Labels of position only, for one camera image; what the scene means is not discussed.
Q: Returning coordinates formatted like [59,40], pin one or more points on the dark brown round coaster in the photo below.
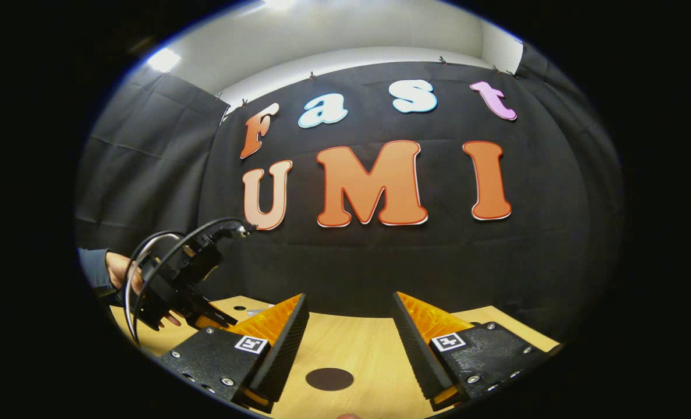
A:
[329,379]

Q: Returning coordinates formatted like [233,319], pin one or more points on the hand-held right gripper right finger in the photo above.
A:
[418,349]

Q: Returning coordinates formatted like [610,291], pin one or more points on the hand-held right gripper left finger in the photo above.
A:
[281,349]

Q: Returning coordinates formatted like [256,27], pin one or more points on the wooden desktop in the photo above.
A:
[357,349]

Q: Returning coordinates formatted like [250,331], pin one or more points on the black backdrop cloth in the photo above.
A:
[351,262]

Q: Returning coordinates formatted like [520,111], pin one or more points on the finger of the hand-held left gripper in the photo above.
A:
[217,314]

